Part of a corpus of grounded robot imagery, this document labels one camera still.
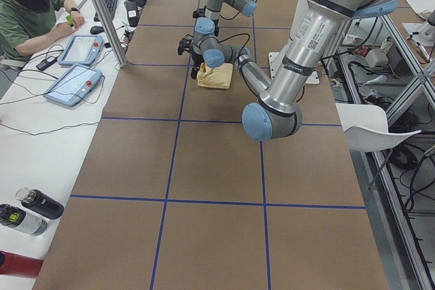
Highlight person in green shirt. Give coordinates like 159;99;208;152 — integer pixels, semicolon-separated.
1;0;85;62

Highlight black keyboard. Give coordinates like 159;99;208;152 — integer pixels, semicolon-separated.
104;0;118;20

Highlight black water bottle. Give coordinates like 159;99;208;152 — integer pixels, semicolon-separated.
16;187;64;220

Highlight cream long-sleeve printed shirt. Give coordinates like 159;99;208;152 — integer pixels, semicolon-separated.
196;62;233;90

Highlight lower blue teach pendant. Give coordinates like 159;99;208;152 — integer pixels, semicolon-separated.
43;64;103;107

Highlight red bottle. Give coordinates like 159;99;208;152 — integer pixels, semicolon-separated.
1;251;44;278

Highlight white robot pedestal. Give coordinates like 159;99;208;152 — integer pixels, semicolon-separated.
267;0;322;86

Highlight black phone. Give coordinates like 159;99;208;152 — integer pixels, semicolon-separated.
36;56;57;71

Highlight grey labelled bottle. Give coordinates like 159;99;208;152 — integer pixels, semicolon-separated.
1;204;48;236

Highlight black computer mouse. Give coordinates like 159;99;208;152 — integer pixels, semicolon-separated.
90;26;105;35

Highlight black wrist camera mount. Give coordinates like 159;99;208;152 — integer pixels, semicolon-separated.
177;36;193;56
192;7;207;19

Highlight upper blue teach pendant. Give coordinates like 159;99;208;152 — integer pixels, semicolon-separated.
57;35;104;67

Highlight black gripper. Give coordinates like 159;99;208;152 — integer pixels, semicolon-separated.
208;19;220;36
190;50;204;79

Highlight blue teach pendant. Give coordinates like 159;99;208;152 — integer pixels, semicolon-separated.
57;35;104;67
43;64;103;107

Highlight aluminium frame post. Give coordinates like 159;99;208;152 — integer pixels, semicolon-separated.
92;0;127;68

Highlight white chair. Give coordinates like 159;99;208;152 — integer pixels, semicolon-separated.
336;103;421;152

